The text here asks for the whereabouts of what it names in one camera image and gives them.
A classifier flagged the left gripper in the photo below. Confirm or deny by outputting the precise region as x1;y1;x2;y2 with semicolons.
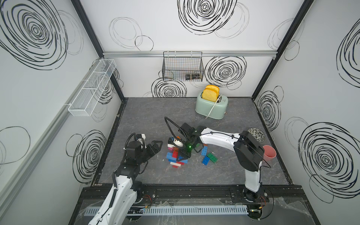
136;140;162;166

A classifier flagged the light blue long brick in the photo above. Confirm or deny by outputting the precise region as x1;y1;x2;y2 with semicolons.
166;152;188;164

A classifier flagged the small red brick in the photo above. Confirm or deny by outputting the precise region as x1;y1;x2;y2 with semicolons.
172;151;178;158

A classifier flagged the white rectangular brick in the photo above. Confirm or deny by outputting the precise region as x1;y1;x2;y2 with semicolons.
170;162;181;167

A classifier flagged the red rectangular brick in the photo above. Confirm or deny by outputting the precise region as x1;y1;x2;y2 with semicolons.
171;161;184;168

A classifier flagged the blue square brick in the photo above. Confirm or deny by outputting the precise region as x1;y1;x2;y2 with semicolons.
202;156;210;166

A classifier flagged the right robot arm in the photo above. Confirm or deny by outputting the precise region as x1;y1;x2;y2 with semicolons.
164;117;264;193

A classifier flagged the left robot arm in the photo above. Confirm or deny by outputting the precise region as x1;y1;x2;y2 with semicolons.
89;138;163;225

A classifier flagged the mint green toaster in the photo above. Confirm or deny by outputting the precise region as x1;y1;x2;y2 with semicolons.
195;92;229;120

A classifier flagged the light blue vertical brick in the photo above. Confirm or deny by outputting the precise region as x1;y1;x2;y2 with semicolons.
201;146;208;156

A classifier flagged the dark object in basket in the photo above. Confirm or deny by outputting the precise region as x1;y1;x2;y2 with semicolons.
185;74;202;81

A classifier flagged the yellow toast slice front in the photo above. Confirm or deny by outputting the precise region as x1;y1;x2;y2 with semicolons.
202;89;218;102

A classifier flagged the yellow toast slice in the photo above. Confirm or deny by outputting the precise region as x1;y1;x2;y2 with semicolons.
205;85;219;95
202;89;218;102

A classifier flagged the yellow toast slice back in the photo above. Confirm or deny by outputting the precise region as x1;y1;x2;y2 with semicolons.
205;85;219;95

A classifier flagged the green flat brick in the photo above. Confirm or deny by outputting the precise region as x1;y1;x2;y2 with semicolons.
207;153;218;163

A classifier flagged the speckled plate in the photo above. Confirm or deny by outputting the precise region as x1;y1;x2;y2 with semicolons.
248;127;266;143

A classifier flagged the pink cup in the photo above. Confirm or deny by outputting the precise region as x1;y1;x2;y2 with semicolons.
263;145;277;161

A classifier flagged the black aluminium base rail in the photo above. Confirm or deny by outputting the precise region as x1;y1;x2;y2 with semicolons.
81;184;306;203

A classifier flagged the black wire basket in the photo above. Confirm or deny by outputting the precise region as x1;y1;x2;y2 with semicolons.
162;51;204;82

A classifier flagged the white toaster cable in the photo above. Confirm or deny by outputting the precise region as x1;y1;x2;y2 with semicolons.
204;94;223;119

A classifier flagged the white cable duct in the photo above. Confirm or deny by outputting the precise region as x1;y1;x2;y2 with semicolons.
84;204;249;217

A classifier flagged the white wire shelf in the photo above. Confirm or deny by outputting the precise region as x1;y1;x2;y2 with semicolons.
68;59;116;117

